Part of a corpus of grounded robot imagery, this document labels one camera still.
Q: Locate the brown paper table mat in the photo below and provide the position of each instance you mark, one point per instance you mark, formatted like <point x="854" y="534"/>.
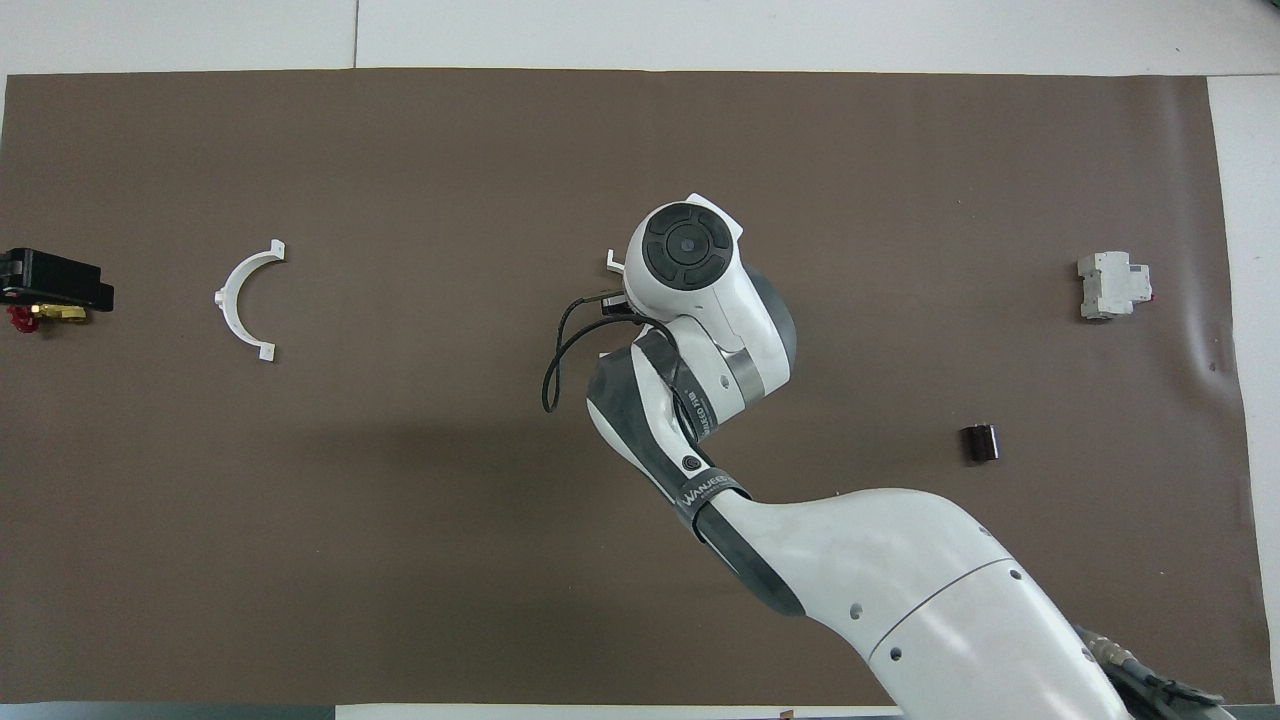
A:
<point x="400" y="550"/>

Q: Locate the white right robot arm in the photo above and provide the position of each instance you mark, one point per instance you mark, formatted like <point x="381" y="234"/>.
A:
<point x="900" y="580"/>

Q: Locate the small dark brown cylinder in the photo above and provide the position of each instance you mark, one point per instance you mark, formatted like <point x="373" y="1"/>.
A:
<point x="980" y="444"/>

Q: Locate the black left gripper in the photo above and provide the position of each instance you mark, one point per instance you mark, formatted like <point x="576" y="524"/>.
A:
<point x="40" y="272"/>

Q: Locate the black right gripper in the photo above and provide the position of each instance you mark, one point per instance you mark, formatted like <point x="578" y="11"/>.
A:
<point x="612" y="305"/>

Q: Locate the white circuit breaker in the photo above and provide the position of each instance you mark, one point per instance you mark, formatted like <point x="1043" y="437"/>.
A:
<point x="1105" y="285"/>

